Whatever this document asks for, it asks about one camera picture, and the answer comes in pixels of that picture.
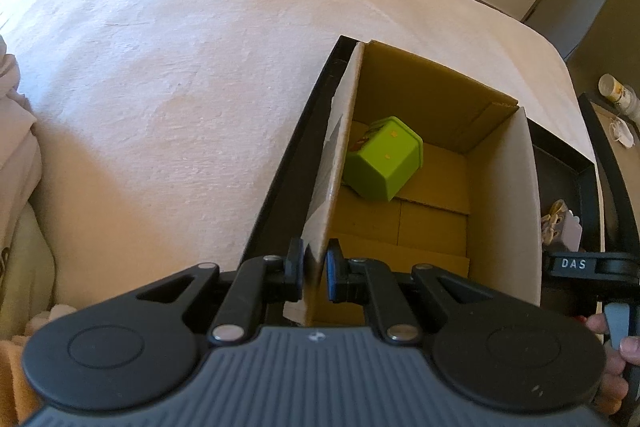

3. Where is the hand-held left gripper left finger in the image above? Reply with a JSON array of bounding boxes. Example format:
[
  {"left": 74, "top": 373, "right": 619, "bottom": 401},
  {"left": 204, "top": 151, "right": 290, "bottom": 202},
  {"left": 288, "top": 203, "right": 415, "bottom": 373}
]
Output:
[{"left": 135, "top": 237, "right": 307, "bottom": 346}]

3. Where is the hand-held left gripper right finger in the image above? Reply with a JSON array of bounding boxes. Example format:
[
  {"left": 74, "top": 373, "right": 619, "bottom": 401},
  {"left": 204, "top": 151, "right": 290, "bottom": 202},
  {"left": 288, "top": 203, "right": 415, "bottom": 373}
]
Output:
[{"left": 325, "top": 240, "right": 506, "bottom": 346}]

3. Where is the brown cardboard box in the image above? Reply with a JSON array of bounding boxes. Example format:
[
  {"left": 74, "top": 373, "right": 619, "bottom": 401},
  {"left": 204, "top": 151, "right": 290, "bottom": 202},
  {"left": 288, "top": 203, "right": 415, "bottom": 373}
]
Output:
[{"left": 282, "top": 39, "right": 544, "bottom": 328}]

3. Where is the person's right hand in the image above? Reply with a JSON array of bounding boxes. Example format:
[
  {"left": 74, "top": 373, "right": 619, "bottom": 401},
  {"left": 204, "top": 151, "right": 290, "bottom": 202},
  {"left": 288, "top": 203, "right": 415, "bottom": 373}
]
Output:
[{"left": 582, "top": 314, "right": 640, "bottom": 418}]

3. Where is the small beige grey figurine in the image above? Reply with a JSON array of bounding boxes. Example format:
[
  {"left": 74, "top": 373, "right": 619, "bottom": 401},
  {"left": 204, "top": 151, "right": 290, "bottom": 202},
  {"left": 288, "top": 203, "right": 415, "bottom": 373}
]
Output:
[{"left": 541, "top": 201, "right": 584, "bottom": 254}]

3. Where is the black tray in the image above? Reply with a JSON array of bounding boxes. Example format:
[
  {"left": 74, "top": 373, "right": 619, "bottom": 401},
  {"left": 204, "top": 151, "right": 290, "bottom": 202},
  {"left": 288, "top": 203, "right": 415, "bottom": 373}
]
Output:
[{"left": 239, "top": 35, "right": 599, "bottom": 323}]

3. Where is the black-rimmed side table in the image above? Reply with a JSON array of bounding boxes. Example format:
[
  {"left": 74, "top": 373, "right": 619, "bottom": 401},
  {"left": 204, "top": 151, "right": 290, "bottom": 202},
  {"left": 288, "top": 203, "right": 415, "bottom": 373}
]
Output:
[{"left": 578, "top": 93, "right": 640, "bottom": 258}]

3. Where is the green plastic container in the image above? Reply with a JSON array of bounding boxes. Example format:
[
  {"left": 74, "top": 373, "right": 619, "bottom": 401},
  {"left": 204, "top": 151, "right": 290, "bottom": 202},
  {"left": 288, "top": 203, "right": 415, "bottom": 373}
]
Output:
[{"left": 341, "top": 116, "right": 425, "bottom": 202}]

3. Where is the white bottle with yellow label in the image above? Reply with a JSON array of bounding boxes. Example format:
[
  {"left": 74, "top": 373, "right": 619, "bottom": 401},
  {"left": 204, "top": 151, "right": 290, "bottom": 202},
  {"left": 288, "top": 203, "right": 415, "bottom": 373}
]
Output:
[{"left": 598, "top": 74, "right": 640, "bottom": 118}]

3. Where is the pink bed blanket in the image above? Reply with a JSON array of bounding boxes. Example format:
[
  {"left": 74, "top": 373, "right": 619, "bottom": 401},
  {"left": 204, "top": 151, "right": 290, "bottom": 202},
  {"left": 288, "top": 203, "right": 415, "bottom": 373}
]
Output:
[{"left": 0, "top": 0, "right": 576, "bottom": 338}]

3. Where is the cream pillow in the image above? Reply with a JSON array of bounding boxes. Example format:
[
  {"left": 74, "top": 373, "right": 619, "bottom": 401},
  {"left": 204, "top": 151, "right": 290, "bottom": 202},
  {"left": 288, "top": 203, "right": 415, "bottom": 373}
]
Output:
[{"left": 0, "top": 202, "right": 57, "bottom": 339}]

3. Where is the orange plush cloth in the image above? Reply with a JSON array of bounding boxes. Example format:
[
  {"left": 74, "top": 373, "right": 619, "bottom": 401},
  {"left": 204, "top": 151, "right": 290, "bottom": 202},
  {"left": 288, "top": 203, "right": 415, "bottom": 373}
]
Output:
[{"left": 0, "top": 304, "right": 78, "bottom": 427}]

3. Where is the pink cloth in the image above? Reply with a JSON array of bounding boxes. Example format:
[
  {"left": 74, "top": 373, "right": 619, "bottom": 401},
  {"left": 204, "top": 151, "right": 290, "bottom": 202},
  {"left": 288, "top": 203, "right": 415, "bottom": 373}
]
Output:
[{"left": 0, "top": 35, "right": 43, "bottom": 253}]

